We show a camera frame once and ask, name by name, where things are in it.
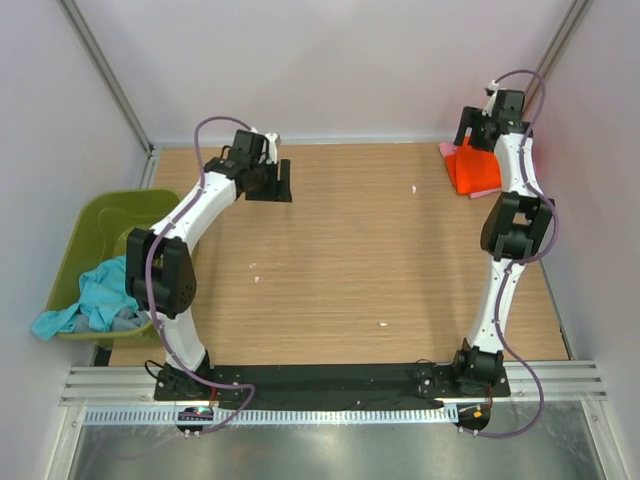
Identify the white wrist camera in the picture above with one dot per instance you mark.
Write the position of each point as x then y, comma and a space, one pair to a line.
493, 92
273, 141

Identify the pink folded t shirt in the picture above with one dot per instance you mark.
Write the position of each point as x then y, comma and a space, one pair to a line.
450, 150

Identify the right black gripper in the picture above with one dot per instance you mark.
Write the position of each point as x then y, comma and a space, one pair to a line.
470, 117

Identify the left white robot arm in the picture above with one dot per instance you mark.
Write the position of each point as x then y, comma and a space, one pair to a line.
160, 273

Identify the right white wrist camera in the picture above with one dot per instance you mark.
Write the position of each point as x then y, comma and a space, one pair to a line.
493, 92

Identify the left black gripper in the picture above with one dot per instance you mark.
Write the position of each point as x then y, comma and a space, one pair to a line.
274, 192

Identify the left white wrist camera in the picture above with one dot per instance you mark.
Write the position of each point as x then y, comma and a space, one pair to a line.
273, 141

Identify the grey t shirt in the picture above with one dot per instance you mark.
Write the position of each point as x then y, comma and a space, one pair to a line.
125, 320

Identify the aluminium rail frame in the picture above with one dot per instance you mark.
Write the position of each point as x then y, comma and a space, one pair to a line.
551, 380

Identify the orange t shirt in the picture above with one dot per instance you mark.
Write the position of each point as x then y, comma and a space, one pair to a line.
472, 170

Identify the green plastic laundry basket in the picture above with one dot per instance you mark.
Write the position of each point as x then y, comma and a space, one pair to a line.
100, 234

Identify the aluminium corner post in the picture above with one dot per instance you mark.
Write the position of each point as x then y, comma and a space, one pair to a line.
82, 29
568, 26

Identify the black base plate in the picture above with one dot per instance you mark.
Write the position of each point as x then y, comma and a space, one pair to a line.
351, 387

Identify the right aluminium corner post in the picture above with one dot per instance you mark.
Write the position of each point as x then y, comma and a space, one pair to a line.
568, 26

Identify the left aluminium corner post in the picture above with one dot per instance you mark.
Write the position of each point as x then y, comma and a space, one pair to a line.
82, 29

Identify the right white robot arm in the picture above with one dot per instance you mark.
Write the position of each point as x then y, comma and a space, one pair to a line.
512, 234

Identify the white slotted cable duct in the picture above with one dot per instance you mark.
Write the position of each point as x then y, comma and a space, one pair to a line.
183, 416

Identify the teal t shirt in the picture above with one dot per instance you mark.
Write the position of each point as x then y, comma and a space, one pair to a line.
102, 292

